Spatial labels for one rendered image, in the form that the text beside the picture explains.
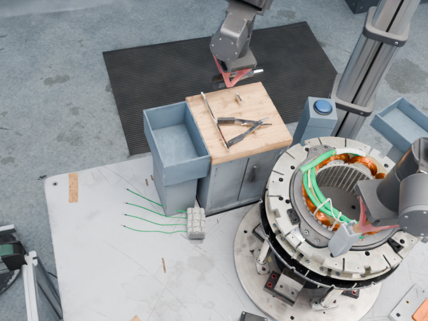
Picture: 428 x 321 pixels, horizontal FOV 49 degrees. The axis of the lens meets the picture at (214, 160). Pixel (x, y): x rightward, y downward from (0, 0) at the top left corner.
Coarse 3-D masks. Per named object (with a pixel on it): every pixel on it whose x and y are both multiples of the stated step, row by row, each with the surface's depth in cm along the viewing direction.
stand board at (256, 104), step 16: (192, 96) 113; (208, 96) 113; (224, 96) 114; (240, 96) 114; (256, 96) 115; (192, 112) 110; (224, 112) 111; (240, 112) 111; (256, 112) 112; (272, 112) 112; (208, 128) 108; (224, 128) 108; (240, 128) 109; (272, 128) 109; (208, 144) 105; (240, 144) 106; (256, 144) 106; (272, 144) 107; (288, 144) 109; (224, 160) 105
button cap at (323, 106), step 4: (320, 100) 119; (324, 100) 119; (316, 104) 118; (320, 104) 118; (324, 104) 118; (328, 104) 118; (316, 108) 118; (320, 108) 117; (324, 108) 117; (328, 108) 117; (324, 112) 117; (328, 112) 118
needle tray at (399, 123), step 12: (384, 108) 116; (396, 108) 122; (408, 108) 120; (372, 120) 117; (384, 120) 114; (396, 120) 120; (408, 120) 120; (420, 120) 118; (384, 132) 116; (396, 132) 113; (408, 132) 118; (420, 132) 118; (396, 144) 115; (408, 144) 111; (396, 156) 118
